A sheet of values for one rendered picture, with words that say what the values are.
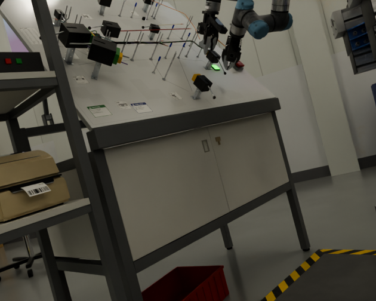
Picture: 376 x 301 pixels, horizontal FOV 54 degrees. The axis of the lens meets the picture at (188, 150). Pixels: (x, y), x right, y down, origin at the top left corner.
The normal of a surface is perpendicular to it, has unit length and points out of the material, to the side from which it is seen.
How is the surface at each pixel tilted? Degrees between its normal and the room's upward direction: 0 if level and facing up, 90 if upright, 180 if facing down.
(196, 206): 90
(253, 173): 90
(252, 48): 90
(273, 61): 90
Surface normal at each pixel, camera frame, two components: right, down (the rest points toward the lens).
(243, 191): 0.69, -0.18
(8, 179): 0.61, -0.48
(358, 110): -0.29, 0.09
